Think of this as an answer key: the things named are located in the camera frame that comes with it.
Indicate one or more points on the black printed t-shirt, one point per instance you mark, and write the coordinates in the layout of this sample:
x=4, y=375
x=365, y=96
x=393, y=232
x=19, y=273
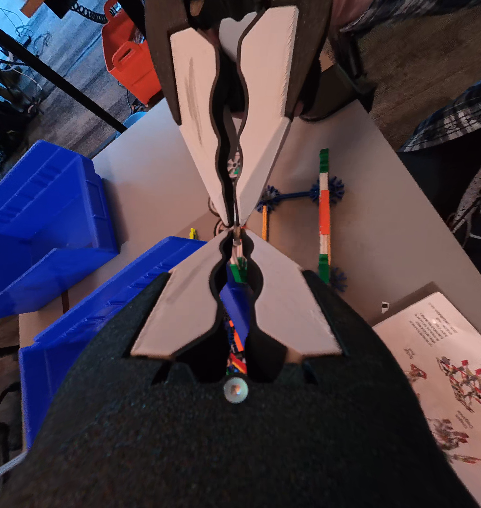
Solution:
x=462, y=198

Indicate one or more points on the illustrated instruction booklet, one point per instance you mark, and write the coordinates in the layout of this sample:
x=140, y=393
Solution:
x=442, y=377

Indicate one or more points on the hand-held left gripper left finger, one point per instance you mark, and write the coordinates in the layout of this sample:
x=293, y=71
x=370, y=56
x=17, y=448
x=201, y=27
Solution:
x=177, y=313

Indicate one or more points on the empty blue plastic bin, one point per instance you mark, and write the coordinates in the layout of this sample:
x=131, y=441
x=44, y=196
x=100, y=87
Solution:
x=46, y=222

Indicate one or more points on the light blue bucket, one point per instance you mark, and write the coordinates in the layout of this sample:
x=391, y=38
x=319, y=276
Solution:
x=133, y=123

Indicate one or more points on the orange plastic bin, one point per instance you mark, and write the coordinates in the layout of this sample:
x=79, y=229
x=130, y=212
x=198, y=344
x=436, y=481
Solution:
x=133, y=59

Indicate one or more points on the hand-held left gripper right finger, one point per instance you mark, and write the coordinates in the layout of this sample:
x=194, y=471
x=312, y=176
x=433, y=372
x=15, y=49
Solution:
x=296, y=313

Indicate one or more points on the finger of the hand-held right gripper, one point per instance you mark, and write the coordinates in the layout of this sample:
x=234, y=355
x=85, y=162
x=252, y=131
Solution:
x=268, y=79
x=192, y=99

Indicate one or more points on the pile of colourful construction pieces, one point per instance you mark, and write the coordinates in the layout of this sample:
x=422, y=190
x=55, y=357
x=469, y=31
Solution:
x=235, y=349

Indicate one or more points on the blue plastic parts bin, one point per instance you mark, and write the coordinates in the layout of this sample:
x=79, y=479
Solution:
x=105, y=309

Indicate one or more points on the black metal table bar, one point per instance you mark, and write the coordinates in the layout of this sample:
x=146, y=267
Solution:
x=58, y=77

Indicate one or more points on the construction toy frame model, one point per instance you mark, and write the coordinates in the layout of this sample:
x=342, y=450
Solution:
x=324, y=214

